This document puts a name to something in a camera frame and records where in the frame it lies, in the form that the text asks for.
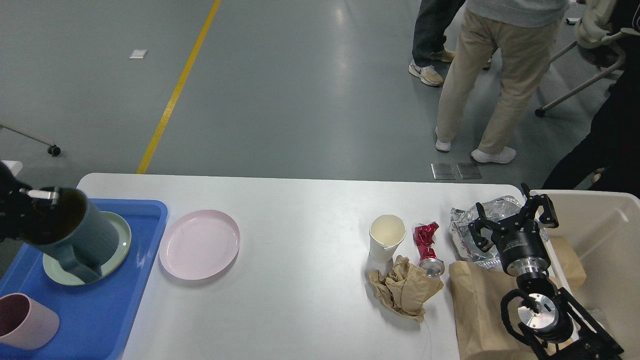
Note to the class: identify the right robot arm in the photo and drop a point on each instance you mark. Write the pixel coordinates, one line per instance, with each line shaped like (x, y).
(537, 313)

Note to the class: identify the white side table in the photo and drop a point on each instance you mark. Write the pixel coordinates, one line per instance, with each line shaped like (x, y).
(14, 166)

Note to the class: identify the teal mug yellow inside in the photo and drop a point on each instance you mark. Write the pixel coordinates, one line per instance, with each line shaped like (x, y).
(75, 233)

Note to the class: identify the beige plastic bin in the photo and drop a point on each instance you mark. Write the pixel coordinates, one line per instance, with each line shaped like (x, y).
(603, 229)

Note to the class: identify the crushed red can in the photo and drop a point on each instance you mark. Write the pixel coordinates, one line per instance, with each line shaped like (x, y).
(424, 239)

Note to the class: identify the pink cup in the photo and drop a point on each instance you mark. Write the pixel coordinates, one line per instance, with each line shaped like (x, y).
(25, 323)

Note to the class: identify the brown paper in bin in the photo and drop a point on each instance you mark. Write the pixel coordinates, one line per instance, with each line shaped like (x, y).
(570, 263)

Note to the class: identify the metal floor plate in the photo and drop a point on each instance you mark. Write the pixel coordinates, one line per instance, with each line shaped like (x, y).
(455, 171)

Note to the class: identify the blue plastic tray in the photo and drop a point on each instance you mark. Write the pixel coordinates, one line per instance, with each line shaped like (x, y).
(95, 319)

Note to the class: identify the white paper cup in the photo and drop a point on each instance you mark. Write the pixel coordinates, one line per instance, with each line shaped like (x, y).
(386, 233)

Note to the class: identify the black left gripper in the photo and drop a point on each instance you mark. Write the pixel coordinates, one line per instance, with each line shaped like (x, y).
(17, 200)

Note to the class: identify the office chair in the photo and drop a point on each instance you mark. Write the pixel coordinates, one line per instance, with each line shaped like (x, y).
(597, 42)

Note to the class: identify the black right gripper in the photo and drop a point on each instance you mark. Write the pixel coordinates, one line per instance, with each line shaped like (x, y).
(517, 238)

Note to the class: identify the brown paper bag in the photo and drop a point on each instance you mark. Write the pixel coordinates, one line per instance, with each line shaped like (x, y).
(477, 293)

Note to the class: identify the pink plate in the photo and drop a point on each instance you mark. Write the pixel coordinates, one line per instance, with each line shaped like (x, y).
(200, 245)

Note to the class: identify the crumpled brown paper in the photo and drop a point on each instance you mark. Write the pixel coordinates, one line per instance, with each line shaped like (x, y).
(405, 288)

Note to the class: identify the seated person in black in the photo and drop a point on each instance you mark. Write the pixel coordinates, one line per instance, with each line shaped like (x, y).
(612, 144)

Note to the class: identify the left rolling table leg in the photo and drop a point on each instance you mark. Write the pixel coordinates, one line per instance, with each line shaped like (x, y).
(53, 149)

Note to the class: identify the green plate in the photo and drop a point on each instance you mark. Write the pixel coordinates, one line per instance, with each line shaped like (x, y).
(55, 272)

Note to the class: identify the person in dark jeans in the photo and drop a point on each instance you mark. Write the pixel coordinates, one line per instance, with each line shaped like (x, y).
(433, 18)

